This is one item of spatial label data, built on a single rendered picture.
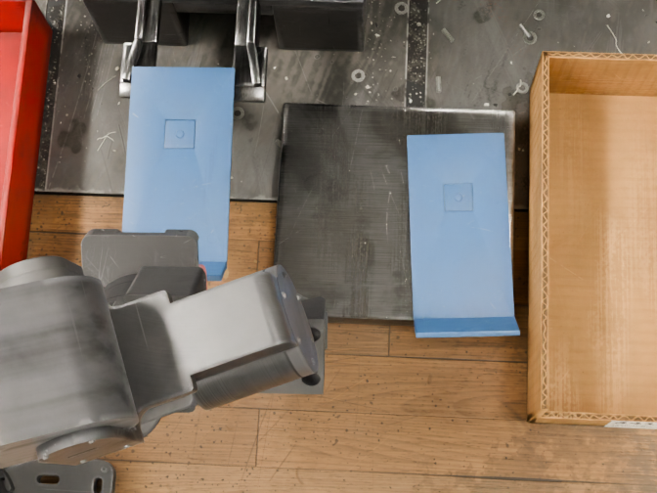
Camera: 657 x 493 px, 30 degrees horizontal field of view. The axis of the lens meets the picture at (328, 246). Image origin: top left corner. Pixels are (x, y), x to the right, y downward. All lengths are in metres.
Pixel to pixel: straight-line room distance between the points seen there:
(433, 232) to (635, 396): 0.18
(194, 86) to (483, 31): 0.24
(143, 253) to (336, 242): 0.22
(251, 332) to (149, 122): 0.30
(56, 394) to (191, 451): 0.35
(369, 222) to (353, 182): 0.03
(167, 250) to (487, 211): 0.28
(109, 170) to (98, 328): 0.39
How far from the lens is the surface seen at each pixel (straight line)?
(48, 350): 0.53
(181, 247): 0.69
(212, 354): 0.57
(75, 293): 0.55
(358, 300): 0.86
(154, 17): 0.88
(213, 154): 0.83
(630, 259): 0.91
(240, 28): 0.86
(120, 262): 0.70
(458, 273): 0.87
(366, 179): 0.89
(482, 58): 0.95
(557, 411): 0.88
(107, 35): 0.95
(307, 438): 0.87
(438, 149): 0.89
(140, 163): 0.83
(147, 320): 0.58
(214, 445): 0.87
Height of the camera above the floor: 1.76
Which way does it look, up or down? 75 degrees down
